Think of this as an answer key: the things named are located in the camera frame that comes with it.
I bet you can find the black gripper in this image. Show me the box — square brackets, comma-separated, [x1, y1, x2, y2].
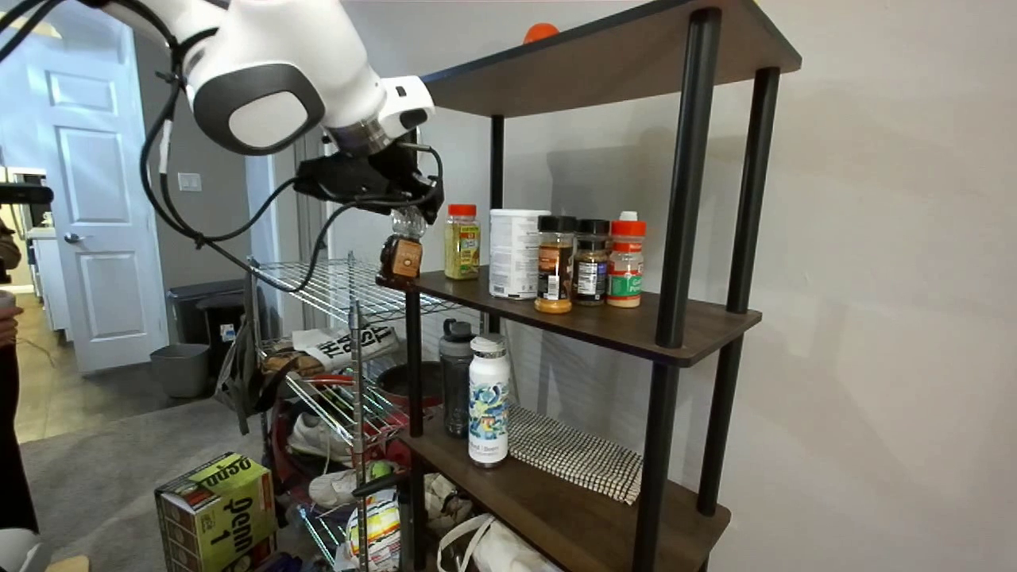
[293, 140, 444, 218]

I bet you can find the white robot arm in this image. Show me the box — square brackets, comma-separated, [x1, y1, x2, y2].
[82, 0, 442, 223]

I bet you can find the dark grey tumbler bottle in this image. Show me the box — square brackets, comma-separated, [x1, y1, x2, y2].
[437, 317, 472, 440]

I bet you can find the white patterned water bottle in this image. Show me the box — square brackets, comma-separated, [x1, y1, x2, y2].
[466, 336, 512, 468]

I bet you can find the yellow jar with red lid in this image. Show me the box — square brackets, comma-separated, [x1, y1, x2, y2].
[444, 203, 478, 279]

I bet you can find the white cylindrical canister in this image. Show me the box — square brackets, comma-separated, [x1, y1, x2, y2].
[489, 209, 541, 300]

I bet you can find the spice jar with orange label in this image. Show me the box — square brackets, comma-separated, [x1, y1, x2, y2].
[534, 216, 574, 316]

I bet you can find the orange ball on top shelf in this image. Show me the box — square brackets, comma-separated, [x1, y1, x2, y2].
[523, 22, 558, 43]

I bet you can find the spice jar with white label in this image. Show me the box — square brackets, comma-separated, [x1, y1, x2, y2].
[573, 218, 609, 305]

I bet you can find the red capped spice shaker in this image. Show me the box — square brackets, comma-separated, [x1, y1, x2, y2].
[606, 209, 646, 309]

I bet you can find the grey trash bin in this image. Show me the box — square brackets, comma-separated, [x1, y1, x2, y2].
[151, 344, 205, 399]

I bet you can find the white mesh shelf liner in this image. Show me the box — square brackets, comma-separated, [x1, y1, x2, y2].
[507, 407, 643, 506]

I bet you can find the white panel door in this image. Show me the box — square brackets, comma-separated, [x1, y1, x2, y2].
[39, 4, 166, 372]

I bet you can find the dark wood shelving unit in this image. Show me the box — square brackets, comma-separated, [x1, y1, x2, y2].
[405, 0, 801, 572]

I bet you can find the white canvas tote bag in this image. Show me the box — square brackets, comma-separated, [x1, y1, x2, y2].
[434, 514, 563, 572]

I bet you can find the green yellow cardboard box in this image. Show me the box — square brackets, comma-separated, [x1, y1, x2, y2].
[154, 451, 277, 572]

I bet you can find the chrome wire rack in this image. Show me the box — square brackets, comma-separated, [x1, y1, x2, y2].
[218, 257, 411, 572]

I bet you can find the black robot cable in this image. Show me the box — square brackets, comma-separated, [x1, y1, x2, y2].
[137, 26, 358, 294]

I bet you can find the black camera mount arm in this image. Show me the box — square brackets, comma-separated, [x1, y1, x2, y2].
[0, 185, 54, 203]

